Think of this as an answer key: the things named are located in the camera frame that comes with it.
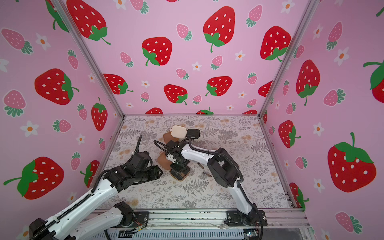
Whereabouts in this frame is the black tray cream case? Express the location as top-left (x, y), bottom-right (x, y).
top-left (186, 129), bottom-right (201, 140)

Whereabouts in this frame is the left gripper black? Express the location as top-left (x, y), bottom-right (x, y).
top-left (134, 164), bottom-right (165, 184)

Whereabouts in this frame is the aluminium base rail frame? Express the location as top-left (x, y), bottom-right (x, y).
top-left (58, 207), bottom-right (316, 240)

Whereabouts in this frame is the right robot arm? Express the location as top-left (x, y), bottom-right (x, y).
top-left (154, 139), bottom-right (268, 228)

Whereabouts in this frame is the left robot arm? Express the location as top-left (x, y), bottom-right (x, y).
top-left (29, 140), bottom-right (163, 240)

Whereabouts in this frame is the black tray tan case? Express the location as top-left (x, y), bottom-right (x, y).
top-left (170, 167), bottom-right (190, 182)

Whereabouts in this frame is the tan brown case lid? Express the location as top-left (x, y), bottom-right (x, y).
top-left (157, 153), bottom-right (172, 170)

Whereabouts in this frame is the cream case lid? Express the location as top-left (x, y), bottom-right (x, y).
top-left (171, 126), bottom-right (187, 139)

